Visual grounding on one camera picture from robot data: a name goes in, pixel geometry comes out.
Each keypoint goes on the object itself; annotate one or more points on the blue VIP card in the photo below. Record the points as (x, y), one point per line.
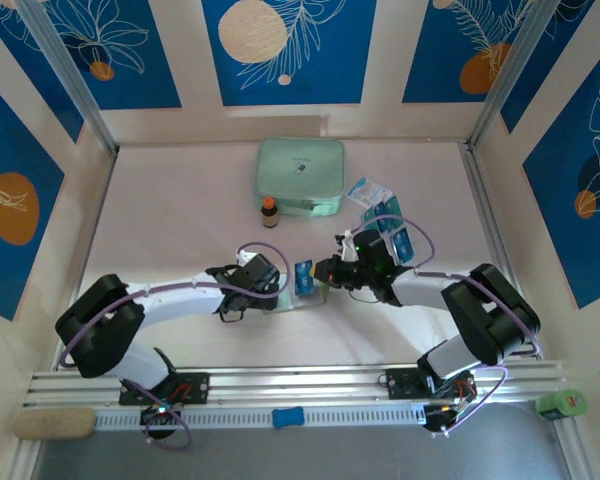
(395, 225)
(403, 247)
(304, 277)

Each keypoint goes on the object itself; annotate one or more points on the olive green card holder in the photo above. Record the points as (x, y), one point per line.
(305, 301)

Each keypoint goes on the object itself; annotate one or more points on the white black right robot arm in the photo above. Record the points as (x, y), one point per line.
(425, 290)

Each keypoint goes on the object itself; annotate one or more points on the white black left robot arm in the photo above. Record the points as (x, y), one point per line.
(180, 297)

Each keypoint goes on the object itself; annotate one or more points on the blue packets group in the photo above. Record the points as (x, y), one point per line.
(386, 222)

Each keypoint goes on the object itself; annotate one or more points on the brown bottle orange cap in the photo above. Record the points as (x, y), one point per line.
(268, 215)

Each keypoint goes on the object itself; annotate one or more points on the blue white wipe packet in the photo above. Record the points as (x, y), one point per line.
(367, 190)

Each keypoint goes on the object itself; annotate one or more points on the mint green zip pouch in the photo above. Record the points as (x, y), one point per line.
(300, 170)

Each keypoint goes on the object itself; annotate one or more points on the blue clip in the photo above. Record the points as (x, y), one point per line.
(287, 418)

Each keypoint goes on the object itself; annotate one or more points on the green tape roll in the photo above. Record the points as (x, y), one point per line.
(562, 402)

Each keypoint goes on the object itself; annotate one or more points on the beige oval pad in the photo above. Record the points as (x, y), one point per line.
(55, 424)

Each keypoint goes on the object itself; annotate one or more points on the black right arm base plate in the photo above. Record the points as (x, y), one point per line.
(402, 382)

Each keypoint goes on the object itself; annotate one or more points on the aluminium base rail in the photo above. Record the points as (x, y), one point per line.
(305, 385)

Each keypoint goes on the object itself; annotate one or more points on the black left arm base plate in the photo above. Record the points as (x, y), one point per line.
(195, 387)

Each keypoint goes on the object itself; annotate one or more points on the aluminium table side rail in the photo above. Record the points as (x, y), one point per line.
(92, 225)
(495, 225)

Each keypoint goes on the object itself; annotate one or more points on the aluminium frame post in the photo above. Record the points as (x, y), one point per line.
(70, 80)
(520, 75)

